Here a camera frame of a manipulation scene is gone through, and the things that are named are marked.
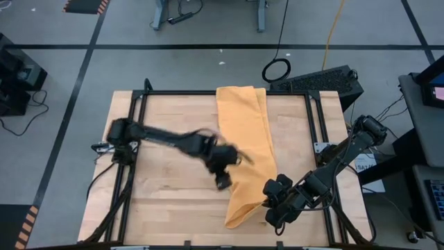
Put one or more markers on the black aluminium table frame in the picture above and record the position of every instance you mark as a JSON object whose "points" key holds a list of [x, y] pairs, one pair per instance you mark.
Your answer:
{"points": [[277, 92]]}

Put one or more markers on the black power strip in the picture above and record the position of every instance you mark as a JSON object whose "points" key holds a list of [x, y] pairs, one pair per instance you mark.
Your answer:
{"points": [[180, 18]]}

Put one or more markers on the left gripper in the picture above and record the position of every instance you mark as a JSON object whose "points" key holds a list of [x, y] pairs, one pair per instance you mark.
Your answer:
{"points": [[223, 158]]}

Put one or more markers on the white paper sheet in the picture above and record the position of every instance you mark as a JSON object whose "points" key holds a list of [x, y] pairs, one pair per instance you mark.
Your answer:
{"points": [[373, 180]]}

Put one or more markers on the grey desk leg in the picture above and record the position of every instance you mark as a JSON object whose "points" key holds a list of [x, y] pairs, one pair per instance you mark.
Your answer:
{"points": [[159, 15], [261, 17]]}

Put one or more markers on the yellow waffle-weave towel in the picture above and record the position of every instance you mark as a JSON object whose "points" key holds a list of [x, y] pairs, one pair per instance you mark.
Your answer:
{"points": [[243, 132]]}

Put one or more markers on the black monitor with lit screen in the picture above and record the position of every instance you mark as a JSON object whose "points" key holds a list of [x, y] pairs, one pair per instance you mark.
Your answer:
{"points": [[433, 92]]}

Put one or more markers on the black caster wheel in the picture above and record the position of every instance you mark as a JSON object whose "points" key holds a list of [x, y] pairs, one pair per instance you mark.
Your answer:
{"points": [[412, 237]]}

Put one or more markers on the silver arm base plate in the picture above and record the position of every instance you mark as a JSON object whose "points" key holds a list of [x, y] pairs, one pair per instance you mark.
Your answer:
{"points": [[320, 147]]}

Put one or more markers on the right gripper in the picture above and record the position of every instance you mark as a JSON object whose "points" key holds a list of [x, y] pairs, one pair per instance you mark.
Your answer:
{"points": [[291, 205]]}

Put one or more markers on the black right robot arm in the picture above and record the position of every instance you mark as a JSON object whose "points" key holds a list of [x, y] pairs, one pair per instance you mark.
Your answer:
{"points": [[345, 152]]}

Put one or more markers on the black equipment stack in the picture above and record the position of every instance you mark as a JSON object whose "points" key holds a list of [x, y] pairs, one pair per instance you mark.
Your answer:
{"points": [[17, 69]]}

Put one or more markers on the black orange-striped floor mat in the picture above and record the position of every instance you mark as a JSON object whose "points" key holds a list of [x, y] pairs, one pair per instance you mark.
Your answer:
{"points": [[85, 5], [10, 225]]}

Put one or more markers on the black perforated computer tower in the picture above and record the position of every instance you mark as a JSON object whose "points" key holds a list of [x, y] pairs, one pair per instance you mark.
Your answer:
{"points": [[322, 81]]}

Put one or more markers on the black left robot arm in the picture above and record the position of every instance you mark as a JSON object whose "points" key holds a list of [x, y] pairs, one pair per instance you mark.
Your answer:
{"points": [[163, 137]]}

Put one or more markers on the grey side table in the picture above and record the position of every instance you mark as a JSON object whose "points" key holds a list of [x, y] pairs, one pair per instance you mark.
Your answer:
{"points": [[426, 132]]}

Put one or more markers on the black stand base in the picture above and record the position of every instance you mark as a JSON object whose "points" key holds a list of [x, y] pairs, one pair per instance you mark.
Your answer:
{"points": [[392, 166]]}

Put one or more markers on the black keyboard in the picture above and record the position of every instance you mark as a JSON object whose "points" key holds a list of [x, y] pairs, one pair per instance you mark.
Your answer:
{"points": [[437, 199]]}

